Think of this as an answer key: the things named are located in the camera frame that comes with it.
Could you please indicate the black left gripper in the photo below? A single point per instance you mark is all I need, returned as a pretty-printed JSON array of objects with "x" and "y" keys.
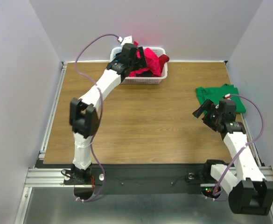
[{"x": 140, "y": 63}]

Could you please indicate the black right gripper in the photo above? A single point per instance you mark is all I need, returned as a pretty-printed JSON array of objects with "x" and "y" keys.
[{"x": 209, "y": 114}]

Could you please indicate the pink red t shirt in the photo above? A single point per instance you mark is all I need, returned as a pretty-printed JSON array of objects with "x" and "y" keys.
[{"x": 153, "y": 67}]

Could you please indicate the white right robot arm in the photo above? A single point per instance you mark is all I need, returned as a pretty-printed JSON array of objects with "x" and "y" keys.
[{"x": 248, "y": 190}]

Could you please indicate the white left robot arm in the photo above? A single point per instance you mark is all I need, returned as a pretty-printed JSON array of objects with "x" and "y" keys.
[{"x": 84, "y": 116}]

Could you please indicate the green folded t shirt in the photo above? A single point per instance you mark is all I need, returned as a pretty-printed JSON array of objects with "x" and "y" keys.
[{"x": 217, "y": 93}]

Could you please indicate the white plastic basket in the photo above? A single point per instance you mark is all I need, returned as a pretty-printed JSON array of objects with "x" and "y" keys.
[{"x": 144, "y": 80}]

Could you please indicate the dark red t shirt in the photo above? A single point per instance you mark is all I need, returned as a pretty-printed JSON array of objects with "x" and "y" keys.
[{"x": 162, "y": 60}]

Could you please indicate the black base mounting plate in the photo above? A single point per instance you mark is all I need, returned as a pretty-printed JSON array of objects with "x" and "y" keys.
[{"x": 126, "y": 179}]

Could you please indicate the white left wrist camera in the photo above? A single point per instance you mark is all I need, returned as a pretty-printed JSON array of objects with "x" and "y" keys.
[{"x": 125, "y": 40}]

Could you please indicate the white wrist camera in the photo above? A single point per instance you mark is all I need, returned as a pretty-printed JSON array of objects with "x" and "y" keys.
[
  {"x": 125, "y": 40},
  {"x": 227, "y": 96}
]

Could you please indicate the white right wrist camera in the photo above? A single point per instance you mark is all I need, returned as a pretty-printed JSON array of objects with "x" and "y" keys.
[{"x": 227, "y": 96}]

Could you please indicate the aluminium frame rail left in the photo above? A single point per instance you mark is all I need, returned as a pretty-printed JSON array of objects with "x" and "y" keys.
[{"x": 45, "y": 140}]

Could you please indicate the aluminium frame rail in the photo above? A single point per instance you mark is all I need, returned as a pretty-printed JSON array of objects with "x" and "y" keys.
[
  {"x": 266, "y": 171},
  {"x": 45, "y": 140}
]

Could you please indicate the aluminium frame rail right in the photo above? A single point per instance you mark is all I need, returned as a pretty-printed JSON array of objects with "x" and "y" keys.
[{"x": 266, "y": 171}]

